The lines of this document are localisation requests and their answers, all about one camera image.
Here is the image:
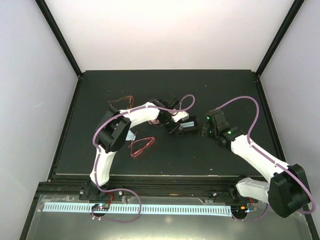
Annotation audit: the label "black glasses case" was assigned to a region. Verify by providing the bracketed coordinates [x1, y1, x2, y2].
[179, 115, 199, 135]

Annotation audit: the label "red frame sunglasses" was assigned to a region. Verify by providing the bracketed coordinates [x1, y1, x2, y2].
[128, 131, 156, 158]

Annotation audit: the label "light blue cleaning cloth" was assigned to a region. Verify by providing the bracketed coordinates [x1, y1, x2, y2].
[180, 121, 195, 128]

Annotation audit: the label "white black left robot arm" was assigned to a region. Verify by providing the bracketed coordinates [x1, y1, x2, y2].
[89, 99, 190, 200]

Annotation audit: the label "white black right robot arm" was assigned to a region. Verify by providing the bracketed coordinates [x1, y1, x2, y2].
[201, 108, 315, 218]

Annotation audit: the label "pink glasses case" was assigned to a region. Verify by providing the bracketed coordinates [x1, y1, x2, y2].
[149, 120, 159, 125]

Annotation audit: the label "right base circuit board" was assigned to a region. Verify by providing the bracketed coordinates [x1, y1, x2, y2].
[230, 205, 257, 213]

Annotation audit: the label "base circuit board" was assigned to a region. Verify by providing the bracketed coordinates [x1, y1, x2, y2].
[230, 205, 257, 213]
[91, 203, 110, 212]

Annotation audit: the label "left base circuit board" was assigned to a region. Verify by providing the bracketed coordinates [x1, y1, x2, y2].
[91, 203, 110, 212]

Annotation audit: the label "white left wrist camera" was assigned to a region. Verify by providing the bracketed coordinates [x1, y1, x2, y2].
[171, 111, 189, 123]

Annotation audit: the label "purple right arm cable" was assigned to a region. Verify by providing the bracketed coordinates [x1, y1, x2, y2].
[217, 95, 317, 223]

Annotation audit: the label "brown frame sunglasses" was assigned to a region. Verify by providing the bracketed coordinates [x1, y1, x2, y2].
[108, 95, 135, 110]

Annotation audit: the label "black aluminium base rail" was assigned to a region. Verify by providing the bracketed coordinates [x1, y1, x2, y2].
[78, 183, 258, 203]

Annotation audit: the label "white slotted cable duct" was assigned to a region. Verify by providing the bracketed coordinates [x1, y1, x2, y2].
[42, 202, 232, 217]

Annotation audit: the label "left black frame post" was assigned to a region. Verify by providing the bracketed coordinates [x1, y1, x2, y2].
[35, 0, 83, 78]

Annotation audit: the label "black frame post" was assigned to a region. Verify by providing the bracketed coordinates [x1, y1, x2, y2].
[255, 0, 305, 78]
[35, 0, 83, 78]

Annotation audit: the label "right black frame post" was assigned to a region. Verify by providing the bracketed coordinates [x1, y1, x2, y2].
[255, 0, 305, 78]

